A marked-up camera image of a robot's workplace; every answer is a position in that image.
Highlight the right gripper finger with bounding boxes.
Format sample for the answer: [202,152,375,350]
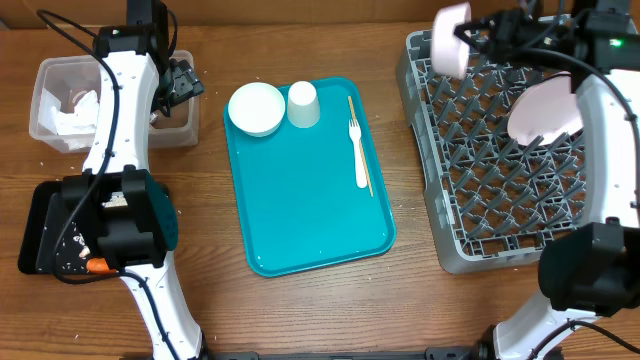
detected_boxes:
[454,17,495,33]
[455,32,493,53]

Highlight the white round plate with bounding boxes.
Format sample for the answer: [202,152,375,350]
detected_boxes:
[507,72,583,146]

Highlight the white napkin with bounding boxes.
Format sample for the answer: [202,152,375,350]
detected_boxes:
[36,90,99,153]

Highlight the white plastic fork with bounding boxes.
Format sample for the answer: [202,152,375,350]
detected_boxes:
[349,118,367,188]

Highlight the rice and peanut scraps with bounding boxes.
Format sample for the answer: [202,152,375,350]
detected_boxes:
[38,224,91,270]

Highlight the orange carrot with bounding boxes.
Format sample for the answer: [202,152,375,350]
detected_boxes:
[86,258,117,275]

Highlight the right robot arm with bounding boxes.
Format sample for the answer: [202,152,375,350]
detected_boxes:
[432,1,639,359]

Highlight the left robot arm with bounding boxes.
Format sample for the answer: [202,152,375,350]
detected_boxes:
[61,0,209,359]

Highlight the grey dishwasher rack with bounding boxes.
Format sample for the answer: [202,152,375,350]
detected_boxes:
[396,30,586,274]

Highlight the clear plastic bin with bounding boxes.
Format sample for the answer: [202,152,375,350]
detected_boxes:
[29,55,199,153]

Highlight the white paper cup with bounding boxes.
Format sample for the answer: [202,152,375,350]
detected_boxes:
[287,81,320,128]

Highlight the teal plastic serving tray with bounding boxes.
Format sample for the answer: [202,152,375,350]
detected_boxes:
[223,77,397,277]

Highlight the wooden chopstick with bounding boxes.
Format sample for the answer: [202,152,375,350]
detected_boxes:
[347,96,374,198]

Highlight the black plastic tray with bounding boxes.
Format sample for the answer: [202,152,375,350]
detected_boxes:
[17,180,171,276]

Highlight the cardboard wall panel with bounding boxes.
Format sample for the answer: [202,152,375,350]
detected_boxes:
[0,0,640,30]

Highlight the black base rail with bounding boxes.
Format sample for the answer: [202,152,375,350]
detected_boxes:
[208,346,474,360]

